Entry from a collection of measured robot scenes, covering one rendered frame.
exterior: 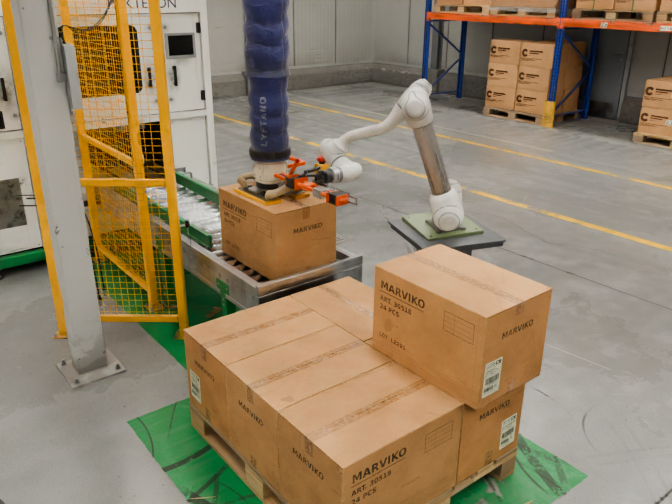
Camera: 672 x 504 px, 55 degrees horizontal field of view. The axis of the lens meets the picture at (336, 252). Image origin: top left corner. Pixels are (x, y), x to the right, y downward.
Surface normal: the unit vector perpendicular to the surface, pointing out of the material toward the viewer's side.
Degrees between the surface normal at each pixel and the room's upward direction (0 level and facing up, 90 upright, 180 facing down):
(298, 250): 90
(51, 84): 90
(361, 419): 0
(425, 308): 90
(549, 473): 0
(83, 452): 0
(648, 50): 90
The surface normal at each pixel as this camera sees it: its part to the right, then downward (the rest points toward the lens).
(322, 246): 0.62, 0.30
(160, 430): 0.00, -0.92
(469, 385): -0.78, 0.23
